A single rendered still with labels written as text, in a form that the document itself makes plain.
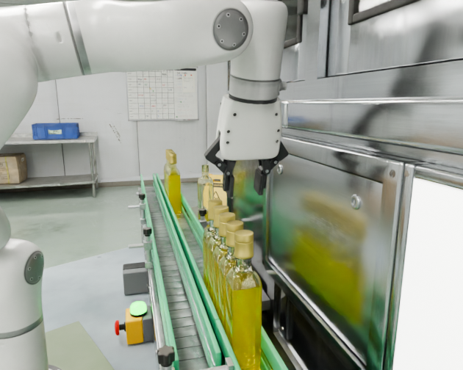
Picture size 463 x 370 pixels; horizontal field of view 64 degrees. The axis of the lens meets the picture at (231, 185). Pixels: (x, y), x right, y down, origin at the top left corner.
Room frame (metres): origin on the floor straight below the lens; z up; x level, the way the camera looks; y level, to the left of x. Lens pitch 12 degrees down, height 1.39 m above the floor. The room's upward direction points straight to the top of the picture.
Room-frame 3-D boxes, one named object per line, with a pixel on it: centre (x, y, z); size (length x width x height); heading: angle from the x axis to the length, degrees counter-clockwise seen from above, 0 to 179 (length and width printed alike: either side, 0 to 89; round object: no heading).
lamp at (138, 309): (0.91, 0.26, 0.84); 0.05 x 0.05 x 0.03
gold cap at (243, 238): (0.62, -0.02, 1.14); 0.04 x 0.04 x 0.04
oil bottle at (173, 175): (1.68, 0.27, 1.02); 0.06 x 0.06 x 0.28; 15
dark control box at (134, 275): (1.18, 0.33, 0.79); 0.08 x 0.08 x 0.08; 15
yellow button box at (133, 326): (0.91, 0.26, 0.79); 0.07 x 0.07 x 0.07; 15
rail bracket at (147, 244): (1.08, 0.28, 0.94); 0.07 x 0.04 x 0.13; 105
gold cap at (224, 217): (0.74, 0.01, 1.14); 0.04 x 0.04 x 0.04
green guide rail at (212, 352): (1.40, 0.25, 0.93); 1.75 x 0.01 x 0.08; 15
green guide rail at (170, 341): (1.39, 0.32, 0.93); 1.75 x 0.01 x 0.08; 15
